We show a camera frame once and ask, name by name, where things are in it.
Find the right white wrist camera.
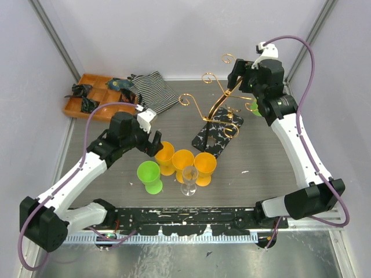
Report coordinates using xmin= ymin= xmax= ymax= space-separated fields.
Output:
xmin=251 ymin=42 xmax=278 ymax=70

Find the striped black white cloth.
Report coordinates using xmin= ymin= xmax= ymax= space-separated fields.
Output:
xmin=128 ymin=71 xmax=179 ymax=114

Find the green plastic goblet front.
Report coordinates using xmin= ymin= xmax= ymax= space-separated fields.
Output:
xmin=137 ymin=161 xmax=163 ymax=195

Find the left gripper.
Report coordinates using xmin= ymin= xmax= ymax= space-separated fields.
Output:
xmin=122 ymin=115 xmax=164 ymax=157

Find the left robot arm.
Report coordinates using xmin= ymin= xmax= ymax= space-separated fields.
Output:
xmin=20 ymin=109 xmax=163 ymax=253

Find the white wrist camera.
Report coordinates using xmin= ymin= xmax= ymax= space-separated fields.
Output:
xmin=251 ymin=42 xmax=278 ymax=70
xmin=136 ymin=105 xmax=157 ymax=134

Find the orange wooden compartment tray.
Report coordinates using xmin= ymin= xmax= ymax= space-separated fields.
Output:
xmin=63 ymin=74 xmax=136 ymax=122

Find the blue patterned cloth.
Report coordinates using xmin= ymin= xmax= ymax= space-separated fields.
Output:
xmin=106 ymin=78 xmax=133 ymax=92

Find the dark orange crumpled cloth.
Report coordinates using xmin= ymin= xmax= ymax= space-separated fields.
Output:
xmin=120 ymin=88 xmax=137 ymax=104

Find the black crumpled cloth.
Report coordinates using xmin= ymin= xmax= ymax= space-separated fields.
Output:
xmin=66 ymin=84 xmax=93 ymax=98

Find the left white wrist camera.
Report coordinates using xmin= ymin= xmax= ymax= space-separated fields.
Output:
xmin=136 ymin=105 xmax=157 ymax=134

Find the black mounting base plate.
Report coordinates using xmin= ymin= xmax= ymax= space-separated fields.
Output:
xmin=92 ymin=206 xmax=289 ymax=236

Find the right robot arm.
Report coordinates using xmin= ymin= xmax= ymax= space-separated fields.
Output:
xmin=227 ymin=58 xmax=345 ymax=228

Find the clear wine glass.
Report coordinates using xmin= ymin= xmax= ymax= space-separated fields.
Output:
xmin=180 ymin=166 xmax=198 ymax=196

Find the orange plastic goblet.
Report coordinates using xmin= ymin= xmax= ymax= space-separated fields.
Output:
xmin=155 ymin=141 xmax=175 ymax=176
xmin=194 ymin=152 xmax=217 ymax=186
xmin=172 ymin=149 xmax=194 ymax=184

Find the green plastic goblet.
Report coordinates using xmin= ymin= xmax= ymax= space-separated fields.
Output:
xmin=250 ymin=100 xmax=261 ymax=116
xmin=137 ymin=161 xmax=163 ymax=195

